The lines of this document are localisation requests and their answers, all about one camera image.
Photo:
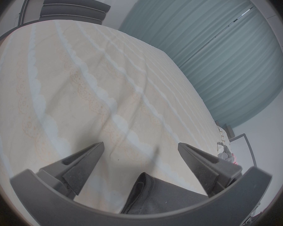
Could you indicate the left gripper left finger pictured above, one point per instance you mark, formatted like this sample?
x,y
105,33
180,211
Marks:
x,y
82,168

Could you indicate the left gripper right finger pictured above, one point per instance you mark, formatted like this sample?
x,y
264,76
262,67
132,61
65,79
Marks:
x,y
202,168

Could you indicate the black T-shirt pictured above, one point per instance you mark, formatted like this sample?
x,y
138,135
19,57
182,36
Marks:
x,y
155,199

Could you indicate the grey garment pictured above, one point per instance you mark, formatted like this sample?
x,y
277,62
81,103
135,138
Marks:
x,y
226,156

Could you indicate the white garment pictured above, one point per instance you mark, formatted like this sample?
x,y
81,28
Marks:
x,y
220,146

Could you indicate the pink garment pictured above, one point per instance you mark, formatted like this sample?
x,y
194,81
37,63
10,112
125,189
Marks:
x,y
235,159

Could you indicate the white printed pillow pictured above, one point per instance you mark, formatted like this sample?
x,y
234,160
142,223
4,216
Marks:
x,y
222,134

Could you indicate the grey bedside table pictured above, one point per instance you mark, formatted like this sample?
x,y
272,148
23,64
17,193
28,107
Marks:
x,y
228,129

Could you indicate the bed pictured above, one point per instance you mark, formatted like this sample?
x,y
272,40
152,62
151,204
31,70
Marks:
x,y
96,90

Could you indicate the blue-green curtain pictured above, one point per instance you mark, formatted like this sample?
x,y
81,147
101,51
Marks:
x,y
214,55

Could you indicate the black chest of drawers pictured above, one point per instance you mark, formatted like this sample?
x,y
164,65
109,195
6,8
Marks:
x,y
73,6

